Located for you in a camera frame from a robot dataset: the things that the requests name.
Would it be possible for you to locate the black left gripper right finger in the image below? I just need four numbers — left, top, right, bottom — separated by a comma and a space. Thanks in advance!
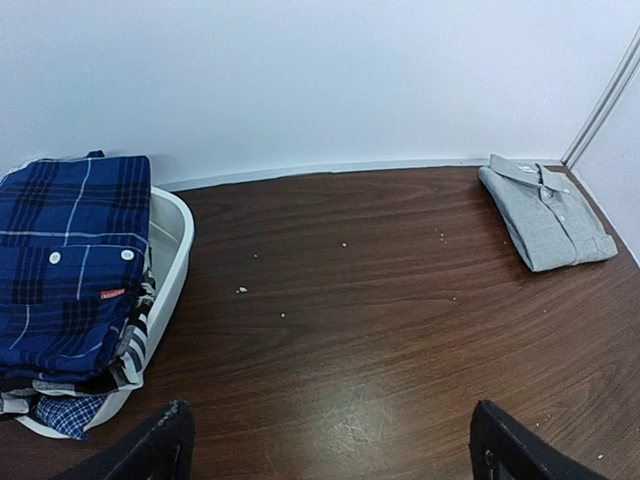
469, 400, 606, 480

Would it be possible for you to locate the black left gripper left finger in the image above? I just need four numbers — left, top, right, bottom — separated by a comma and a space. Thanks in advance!
56, 399, 195, 480

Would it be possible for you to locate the blue plaid long sleeve shirt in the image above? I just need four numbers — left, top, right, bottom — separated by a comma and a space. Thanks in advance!
1, 151, 151, 382

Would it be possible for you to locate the black white checked shirt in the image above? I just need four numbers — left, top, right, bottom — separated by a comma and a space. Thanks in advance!
1, 248, 156, 416

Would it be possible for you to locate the folded grey shirt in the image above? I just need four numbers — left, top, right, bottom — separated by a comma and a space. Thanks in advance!
478, 154, 618, 272

